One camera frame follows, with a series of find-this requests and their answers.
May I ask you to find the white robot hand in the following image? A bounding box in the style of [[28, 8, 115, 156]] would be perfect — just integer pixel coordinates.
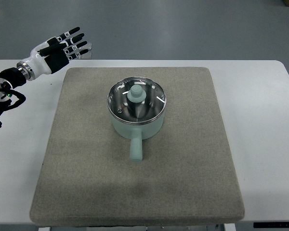
[[16, 27, 87, 80]]

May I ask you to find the glass lid with green knob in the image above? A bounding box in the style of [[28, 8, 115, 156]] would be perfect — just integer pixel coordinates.
[[107, 77, 167, 125]]

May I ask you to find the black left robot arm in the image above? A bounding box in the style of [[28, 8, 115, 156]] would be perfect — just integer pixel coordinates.
[[0, 27, 89, 128]]

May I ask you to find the upper floor metal plate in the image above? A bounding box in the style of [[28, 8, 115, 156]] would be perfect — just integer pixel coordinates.
[[79, 43, 92, 51]]

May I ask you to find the floor metal plate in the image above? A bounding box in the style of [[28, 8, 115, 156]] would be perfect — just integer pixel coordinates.
[[79, 52, 92, 60], [79, 43, 92, 51]]

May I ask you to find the lower floor metal plate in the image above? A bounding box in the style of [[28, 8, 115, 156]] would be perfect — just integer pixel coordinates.
[[79, 52, 92, 60]]

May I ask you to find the mint green saucepan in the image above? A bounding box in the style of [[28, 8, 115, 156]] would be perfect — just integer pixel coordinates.
[[111, 112, 165, 163]]

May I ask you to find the grey felt mat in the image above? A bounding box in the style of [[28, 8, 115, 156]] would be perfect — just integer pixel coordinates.
[[29, 67, 245, 227]]

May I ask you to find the black table control panel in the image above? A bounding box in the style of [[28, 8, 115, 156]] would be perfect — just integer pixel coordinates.
[[253, 221, 289, 229]]

